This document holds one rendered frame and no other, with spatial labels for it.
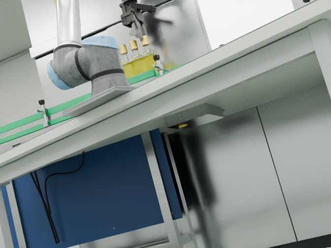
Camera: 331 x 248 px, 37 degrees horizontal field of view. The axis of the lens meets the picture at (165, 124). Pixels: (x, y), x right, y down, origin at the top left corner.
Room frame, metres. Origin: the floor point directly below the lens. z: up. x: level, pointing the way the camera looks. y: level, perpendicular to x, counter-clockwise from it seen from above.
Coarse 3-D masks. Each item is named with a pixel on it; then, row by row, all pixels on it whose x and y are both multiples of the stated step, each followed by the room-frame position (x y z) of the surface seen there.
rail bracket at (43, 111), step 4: (40, 100) 2.23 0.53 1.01; (40, 104) 2.23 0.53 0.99; (44, 108) 2.23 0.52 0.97; (40, 112) 2.22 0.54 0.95; (44, 112) 2.22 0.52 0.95; (44, 116) 2.23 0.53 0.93; (44, 120) 2.23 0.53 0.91; (44, 124) 2.23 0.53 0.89; (48, 124) 2.23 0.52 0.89; (44, 128) 2.24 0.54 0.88
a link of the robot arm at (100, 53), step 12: (96, 36) 1.57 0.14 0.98; (108, 36) 1.58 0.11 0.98; (84, 48) 1.59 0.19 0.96; (96, 48) 1.56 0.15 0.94; (108, 48) 1.57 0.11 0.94; (84, 60) 1.58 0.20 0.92; (96, 60) 1.56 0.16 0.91; (108, 60) 1.57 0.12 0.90; (120, 60) 1.60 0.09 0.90; (84, 72) 1.61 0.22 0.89; (96, 72) 1.57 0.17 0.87
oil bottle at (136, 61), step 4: (132, 56) 2.20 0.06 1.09; (136, 56) 2.19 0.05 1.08; (140, 56) 2.19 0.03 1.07; (132, 60) 2.20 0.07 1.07; (136, 60) 2.19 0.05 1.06; (140, 60) 2.19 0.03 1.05; (132, 64) 2.20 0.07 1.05; (136, 64) 2.19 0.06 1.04; (140, 64) 2.19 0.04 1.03; (132, 68) 2.20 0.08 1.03; (136, 68) 2.19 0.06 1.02; (140, 68) 2.19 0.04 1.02; (144, 68) 2.19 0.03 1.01; (136, 72) 2.20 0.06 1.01; (140, 72) 2.19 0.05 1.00
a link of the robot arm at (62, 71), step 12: (60, 0) 1.70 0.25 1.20; (72, 0) 1.71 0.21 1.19; (60, 12) 1.69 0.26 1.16; (72, 12) 1.69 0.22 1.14; (60, 24) 1.68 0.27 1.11; (72, 24) 1.68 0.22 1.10; (60, 36) 1.67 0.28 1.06; (72, 36) 1.67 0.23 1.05; (60, 48) 1.64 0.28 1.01; (72, 48) 1.64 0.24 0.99; (60, 60) 1.63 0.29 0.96; (72, 60) 1.60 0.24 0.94; (48, 72) 1.65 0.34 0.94; (60, 72) 1.63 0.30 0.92; (72, 72) 1.61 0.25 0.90; (60, 84) 1.66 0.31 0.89; (72, 84) 1.66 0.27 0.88
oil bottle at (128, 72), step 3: (123, 60) 2.22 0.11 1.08; (126, 60) 2.21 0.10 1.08; (129, 60) 2.21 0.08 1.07; (123, 63) 2.22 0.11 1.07; (126, 63) 2.21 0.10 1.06; (129, 63) 2.21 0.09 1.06; (123, 66) 2.22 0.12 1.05; (126, 66) 2.21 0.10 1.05; (129, 66) 2.21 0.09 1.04; (126, 69) 2.21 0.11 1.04; (129, 69) 2.21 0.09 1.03; (126, 72) 2.21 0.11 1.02; (129, 72) 2.21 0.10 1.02; (132, 72) 2.21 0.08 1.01; (126, 75) 2.22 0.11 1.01; (129, 75) 2.21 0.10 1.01; (132, 75) 2.21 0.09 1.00
